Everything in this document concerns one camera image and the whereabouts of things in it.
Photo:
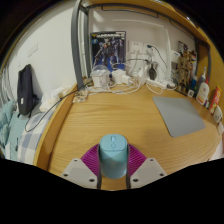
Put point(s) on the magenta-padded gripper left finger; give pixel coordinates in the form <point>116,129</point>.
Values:
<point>78,171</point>

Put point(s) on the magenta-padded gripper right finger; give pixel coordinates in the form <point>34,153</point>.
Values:
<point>150,171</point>

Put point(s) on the light blue computer mouse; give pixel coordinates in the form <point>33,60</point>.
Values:
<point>113,156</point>

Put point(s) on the grey mouse pad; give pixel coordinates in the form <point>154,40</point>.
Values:
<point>178,115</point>

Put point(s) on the light blue checked blanket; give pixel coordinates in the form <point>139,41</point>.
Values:
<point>20,136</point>

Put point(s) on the crumpled white plastic bag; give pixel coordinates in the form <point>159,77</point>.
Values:
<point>51,98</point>

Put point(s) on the translucent white cup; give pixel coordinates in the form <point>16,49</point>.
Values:
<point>220,128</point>

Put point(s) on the small white square clock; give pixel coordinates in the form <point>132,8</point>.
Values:
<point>190,93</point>

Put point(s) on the white power strip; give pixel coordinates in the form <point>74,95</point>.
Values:
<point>158,83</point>

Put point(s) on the white lotion pump bottle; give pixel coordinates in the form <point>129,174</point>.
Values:
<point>202,94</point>

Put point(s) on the clear plastic jar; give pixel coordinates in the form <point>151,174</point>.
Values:
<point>100,77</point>

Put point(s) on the black hanging bag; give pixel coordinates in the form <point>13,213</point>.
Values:
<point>26,90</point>

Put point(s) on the steel cup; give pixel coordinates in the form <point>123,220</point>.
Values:
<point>153,71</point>

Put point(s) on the white charger block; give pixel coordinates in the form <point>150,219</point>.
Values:
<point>118,76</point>

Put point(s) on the brown tree creature figure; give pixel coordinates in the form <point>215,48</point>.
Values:
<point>184,71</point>

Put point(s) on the dark spray bottle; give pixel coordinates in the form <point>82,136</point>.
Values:
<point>202,75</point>

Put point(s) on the robot model kit box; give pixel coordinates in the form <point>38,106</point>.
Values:
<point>108,51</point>

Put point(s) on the white wall box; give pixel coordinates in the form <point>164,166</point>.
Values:
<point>175,55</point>

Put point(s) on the black metal desk frame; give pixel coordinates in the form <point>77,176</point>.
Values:
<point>76,50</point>

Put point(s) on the white wall socket plate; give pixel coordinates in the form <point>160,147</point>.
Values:
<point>133,46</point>
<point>143,48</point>

